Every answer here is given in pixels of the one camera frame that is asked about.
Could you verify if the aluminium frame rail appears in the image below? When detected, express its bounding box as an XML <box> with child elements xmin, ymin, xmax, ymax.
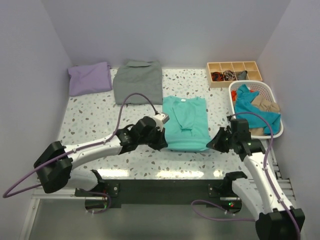
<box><xmin>34</xmin><ymin>136</ymin><xmax>305</xmax><ymax>240</ymax></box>

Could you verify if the red garment in basket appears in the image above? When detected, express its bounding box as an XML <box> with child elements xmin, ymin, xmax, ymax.
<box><xmin>230</xmin><ymin>90</ymin><xmax>237</xmax><ymax>102</ymax></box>

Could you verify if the blue t shirt in basket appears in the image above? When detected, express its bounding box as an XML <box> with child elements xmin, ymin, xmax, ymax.
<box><xmin>234</xmin><ymin>84</ymin><xmax>281</xmax><ymax>136</ymax></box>

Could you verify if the patterned cloth in box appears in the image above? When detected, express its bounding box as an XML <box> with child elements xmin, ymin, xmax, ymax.
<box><xmin>223</xmin><ymin>70</ymin><xmax>237</xmax><ymax>81</ymax></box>

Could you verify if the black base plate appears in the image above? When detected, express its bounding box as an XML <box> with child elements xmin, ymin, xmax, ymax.
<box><xmin>74</xmin><ymin>178</ymin><xmax>253</xmax><ymax>210</ymax></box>

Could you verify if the wooden compartment box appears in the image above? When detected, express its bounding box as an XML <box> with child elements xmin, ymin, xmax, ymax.
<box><xmin>206</xmin><ymin>61</ymin><xmax>263</xmax><ymax>88</ymax></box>

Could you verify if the grey shirt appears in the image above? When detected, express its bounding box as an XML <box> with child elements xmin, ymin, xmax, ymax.
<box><xmin>113</xmin><ymin>59</ymin><xmax>163</xmax><ymax>105</ymax></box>

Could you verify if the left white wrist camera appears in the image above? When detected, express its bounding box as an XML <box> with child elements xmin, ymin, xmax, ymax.
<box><xmin>152</xmin><ymin>112</ymin><xmax>170</xmax><ymax>126</ymax></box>

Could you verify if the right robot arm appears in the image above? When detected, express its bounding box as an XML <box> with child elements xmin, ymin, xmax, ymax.
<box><xmin>206</xmin><ymin>116</ymin><xmax>305</xmax><ymax>240</ymax></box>

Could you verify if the folded purple shirt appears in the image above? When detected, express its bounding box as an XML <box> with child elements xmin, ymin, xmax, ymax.
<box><xmin>68</xmin><ymin>62</ymin><xmax>113</xmax><ymax>97</ymax></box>

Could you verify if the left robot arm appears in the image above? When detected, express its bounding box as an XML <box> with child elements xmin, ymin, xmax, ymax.
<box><xmin>33</xmin><ymin>113</ymin><xmax>170</xmax><ymax>196</ymax></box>

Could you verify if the beige garment in basket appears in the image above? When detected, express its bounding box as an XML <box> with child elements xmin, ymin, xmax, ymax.
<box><xmin>251</xmin><ymin>95</ymin><xmax>280</xmax><ymax>113</ymax></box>

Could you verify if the grey cloth in box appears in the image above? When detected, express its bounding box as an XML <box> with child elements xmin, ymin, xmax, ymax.
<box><xmin>236</xmin><ymin>70</ymin><xmax>248</xmax><ymax>81</ymax></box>

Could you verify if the teal t shirt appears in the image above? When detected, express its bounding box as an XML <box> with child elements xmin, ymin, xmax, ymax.
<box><xmin>162</xmin><ymin>96</ymin><xmax>211</xmax><ymax>152</ymax></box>

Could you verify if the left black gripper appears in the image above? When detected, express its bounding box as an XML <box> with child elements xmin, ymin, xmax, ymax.
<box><xmin>138</xmin><ymin>125</ymin><xmax>167</xmax><ymax>151</ymax></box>

